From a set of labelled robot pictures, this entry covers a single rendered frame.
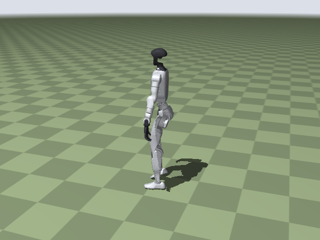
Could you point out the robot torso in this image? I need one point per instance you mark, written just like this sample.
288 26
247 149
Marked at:
162 95

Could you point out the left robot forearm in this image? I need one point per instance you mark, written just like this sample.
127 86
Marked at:
149 109

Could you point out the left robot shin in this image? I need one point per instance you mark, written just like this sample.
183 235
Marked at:
156 159

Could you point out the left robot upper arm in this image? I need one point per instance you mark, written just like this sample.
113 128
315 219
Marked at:
155 82

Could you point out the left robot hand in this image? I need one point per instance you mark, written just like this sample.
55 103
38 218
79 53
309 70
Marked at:
146 130

